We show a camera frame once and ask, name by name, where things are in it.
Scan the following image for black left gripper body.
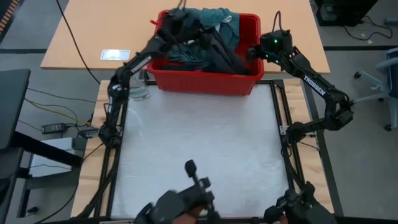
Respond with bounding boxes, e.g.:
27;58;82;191
163;8;208;44

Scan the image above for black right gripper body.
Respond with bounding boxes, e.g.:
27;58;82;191
247;29;294;65

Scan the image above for teal patterned shirt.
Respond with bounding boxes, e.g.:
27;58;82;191
167;7;241;69

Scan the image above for dark grey shorts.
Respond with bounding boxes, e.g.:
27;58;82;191
161;27;251;76

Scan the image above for red plastic laundry bin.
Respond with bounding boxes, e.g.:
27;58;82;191
146;9;265;96

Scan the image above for light wooden desk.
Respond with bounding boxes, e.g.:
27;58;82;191
40;0;331;75

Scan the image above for white flat card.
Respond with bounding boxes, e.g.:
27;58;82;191
99;49;131;61

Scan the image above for black equipment case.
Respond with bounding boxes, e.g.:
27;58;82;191
313;0;379;27

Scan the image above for clear spray bottle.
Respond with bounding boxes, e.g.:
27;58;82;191
129;73;150;102

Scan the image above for black power adapter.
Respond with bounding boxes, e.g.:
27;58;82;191
41;123;67;135

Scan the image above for white box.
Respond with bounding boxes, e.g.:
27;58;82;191
29;136;75;178

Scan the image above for orange black striped strip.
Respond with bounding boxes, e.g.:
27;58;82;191
0;0;21;32

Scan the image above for black side table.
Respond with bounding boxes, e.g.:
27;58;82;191
0;68;83;224

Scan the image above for person's hand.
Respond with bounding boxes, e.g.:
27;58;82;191
172;203;208;224

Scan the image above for black aluminium table frame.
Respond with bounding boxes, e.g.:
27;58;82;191
73;78;335;218

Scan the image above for black desk cable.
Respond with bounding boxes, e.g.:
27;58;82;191
55;0;101;85

